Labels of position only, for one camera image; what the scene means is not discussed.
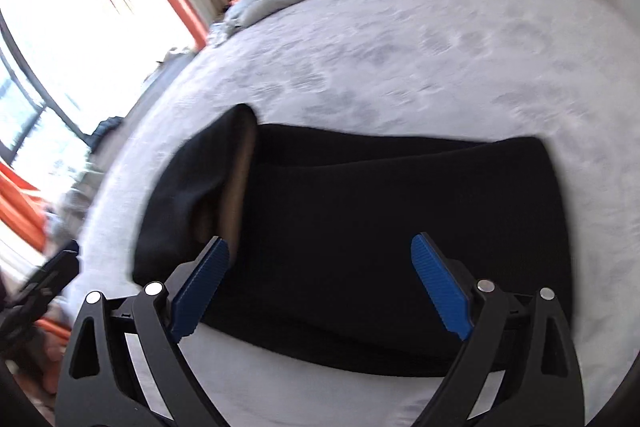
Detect black pants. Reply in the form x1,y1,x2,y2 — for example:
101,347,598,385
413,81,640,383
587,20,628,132
131,104,574,377

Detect white drawer cabinet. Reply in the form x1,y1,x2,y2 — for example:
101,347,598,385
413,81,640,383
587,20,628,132
44,52,195,257

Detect dark blue folded clothes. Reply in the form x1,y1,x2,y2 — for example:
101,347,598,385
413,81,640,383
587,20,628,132
86,116,124,153

